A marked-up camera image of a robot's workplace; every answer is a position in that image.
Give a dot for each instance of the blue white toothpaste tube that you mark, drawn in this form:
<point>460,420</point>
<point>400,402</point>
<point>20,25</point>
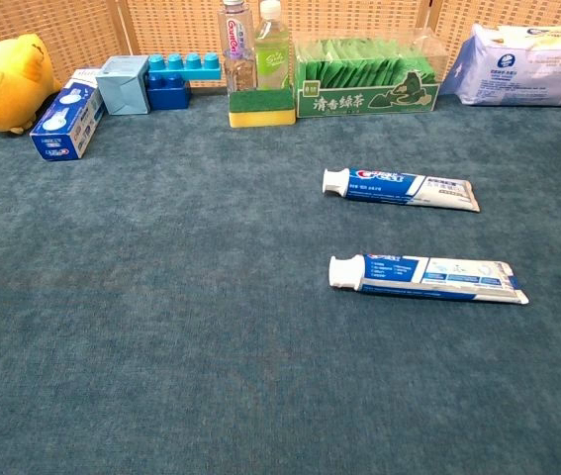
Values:
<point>384,185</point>
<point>408,277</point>

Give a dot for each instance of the teal felt table cover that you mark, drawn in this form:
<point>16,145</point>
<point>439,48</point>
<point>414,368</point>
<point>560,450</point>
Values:
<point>161,297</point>

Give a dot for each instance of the blue toothpaste carton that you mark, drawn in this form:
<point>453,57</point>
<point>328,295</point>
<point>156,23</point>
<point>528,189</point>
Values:
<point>62,123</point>

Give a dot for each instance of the clear bottle purple label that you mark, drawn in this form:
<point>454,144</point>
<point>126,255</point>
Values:
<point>236,59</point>

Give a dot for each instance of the white blue tissue pack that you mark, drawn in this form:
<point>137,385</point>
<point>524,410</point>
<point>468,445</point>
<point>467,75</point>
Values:
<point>522,69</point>

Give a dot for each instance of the yellow chick plush toy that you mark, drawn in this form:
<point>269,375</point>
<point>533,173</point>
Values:
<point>3,84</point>

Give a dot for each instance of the dark blue building block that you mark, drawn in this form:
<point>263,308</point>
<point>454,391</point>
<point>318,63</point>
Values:
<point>168,96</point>

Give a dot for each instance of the wicker folding screen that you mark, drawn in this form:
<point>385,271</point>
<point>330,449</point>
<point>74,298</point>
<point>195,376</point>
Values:
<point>62,25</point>

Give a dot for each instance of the long light blue building block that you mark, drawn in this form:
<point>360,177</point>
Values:
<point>186,71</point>

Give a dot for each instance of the green drink bottle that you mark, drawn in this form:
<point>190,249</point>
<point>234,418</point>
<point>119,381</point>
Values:
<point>272,59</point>

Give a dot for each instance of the green yellow sponge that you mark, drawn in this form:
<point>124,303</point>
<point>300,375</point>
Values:
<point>260,109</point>

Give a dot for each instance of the light blue paper box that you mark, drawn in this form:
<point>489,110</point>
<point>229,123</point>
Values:
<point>121,89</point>

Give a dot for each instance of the clear box green tea bags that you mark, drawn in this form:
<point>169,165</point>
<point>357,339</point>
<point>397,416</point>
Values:
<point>339,101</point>

